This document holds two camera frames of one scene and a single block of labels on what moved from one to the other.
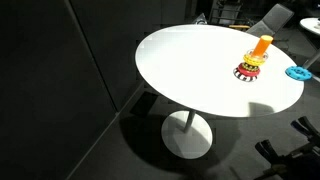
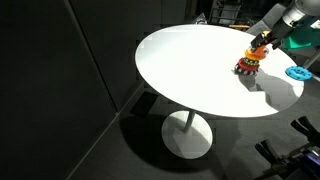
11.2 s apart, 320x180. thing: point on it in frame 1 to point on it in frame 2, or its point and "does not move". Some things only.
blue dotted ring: x=298 y=73 does not move
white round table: x=194 y=66 does not move
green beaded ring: x=249 y=67 to x=251 y=62
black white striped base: x=244 y=77 to x=242 y=71
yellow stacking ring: x=248 y=59 to x=250 y=55
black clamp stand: x=301 y=164 does not move
